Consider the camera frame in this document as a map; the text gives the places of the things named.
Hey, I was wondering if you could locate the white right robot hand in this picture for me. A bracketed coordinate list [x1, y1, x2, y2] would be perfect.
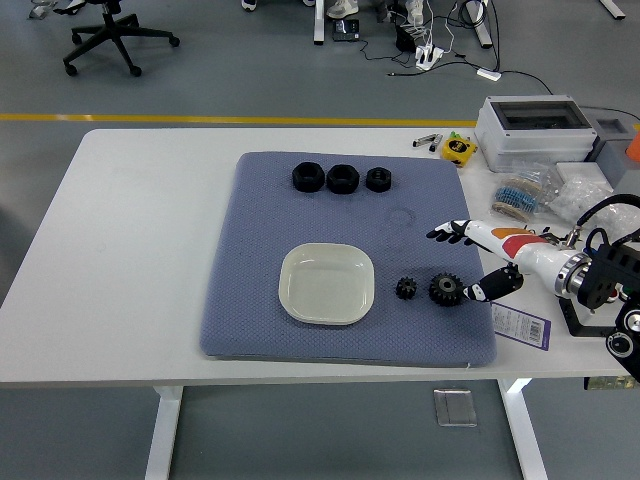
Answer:
[426, 218, 576, 304]

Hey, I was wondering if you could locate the large black gear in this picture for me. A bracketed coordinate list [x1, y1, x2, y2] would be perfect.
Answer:
[428, 272, 465, 307]

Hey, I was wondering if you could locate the clear flat parts box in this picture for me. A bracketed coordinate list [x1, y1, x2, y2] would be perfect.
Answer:
[555, 162, 614, 191]

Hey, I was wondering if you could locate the small black hex nut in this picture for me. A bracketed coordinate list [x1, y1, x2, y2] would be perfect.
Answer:
[365, 167, 394, 192]

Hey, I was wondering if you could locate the large black hex nut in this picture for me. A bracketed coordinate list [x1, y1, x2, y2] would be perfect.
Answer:
[326, 163, 360, 195]
[291, 160, 326, 194]

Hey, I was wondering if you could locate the roll of blue resistors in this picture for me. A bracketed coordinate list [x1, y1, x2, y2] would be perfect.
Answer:
[491, 174, 544, 221]

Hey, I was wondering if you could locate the plastic bag of white parts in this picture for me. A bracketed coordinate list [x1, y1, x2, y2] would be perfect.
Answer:
[547, 174, 640, 236]

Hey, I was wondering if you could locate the purple-edged label card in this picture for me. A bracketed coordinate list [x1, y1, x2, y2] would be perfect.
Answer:
[489, 301, 552, 350]

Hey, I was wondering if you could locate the yellow tape measure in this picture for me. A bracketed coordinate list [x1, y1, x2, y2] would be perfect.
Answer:
[440, 137, 480, 169]

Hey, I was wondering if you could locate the green circuit strip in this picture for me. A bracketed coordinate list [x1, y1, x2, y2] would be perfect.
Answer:
[583, 375, 637, 392]

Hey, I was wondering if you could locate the clear floor outlet cover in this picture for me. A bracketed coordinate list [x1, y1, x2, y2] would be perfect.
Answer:
[432, 388, 478, 428]

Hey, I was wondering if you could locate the white table leg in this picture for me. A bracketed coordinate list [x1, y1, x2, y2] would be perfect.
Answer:
[144, 385, 184, 480]
[497, 378, 550, 480]

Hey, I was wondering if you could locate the white square plate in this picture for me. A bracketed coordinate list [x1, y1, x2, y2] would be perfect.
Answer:
[278, 242, 376, 327]

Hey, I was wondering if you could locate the white power strip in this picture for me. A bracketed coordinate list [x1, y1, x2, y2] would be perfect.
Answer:
[415, 43, 446, 71]

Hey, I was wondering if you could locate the grey desk foot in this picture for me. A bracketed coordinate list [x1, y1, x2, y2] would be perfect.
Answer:
[469, 0, 496, 50]

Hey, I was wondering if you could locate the black power brick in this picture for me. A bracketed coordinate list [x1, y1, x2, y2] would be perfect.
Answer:
[395, 23, 420, 52]

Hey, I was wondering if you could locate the blue-grey quilted mat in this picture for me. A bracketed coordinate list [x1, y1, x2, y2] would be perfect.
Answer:
[199, 150, 499, 370]

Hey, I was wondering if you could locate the black device with screen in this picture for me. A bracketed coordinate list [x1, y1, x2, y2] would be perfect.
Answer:
[331, 18, 362, 43]

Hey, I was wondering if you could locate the black office chair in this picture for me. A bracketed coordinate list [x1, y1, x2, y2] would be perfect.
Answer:
[52, 0, 181, 78]

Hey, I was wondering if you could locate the grey electrical enclosure box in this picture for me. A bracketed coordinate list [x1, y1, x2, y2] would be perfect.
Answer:
[473, 94, 599, 174]

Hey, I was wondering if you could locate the silver metal bracket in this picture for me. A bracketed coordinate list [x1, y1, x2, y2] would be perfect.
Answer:
[27, 0, 59, 20]

